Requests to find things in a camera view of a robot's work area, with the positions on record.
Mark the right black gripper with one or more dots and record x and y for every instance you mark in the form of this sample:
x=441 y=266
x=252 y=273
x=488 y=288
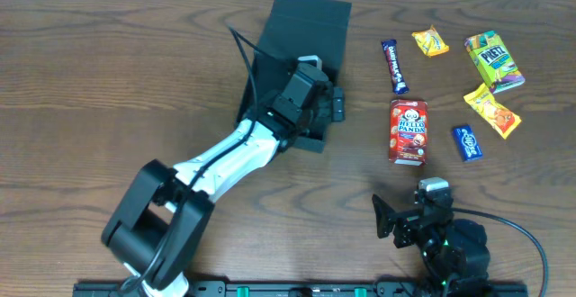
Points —
x=406 y=224

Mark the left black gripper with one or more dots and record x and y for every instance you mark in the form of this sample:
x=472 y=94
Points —
x=336 y=103

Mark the Dairy Milk chocolate bar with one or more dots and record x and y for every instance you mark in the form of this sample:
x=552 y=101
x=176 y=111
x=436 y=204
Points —
x=399 y=85

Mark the red Hello Panda box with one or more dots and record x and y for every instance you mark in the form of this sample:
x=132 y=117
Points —
x=408 y=132

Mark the black gift box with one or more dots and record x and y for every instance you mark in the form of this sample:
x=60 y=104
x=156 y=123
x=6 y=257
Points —
x=294 y=28

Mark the green Pretz box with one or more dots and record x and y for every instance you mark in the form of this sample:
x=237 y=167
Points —
x=493 y=61

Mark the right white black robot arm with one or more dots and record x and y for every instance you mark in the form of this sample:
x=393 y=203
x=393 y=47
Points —
x=453 y=251

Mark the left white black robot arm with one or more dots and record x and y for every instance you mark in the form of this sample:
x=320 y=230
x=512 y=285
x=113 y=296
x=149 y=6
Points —
x=157 y=226

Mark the blue Eclipse mint box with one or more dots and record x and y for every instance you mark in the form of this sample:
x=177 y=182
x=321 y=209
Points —
x=466 y=143

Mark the small yellow snack packet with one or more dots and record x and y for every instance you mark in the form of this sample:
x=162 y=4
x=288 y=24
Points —
x=430 y=42

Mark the yellow orange snack packet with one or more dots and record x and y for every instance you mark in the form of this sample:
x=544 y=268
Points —
x=500 y=118

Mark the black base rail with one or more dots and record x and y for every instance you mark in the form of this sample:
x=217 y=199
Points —
x=221 y=289

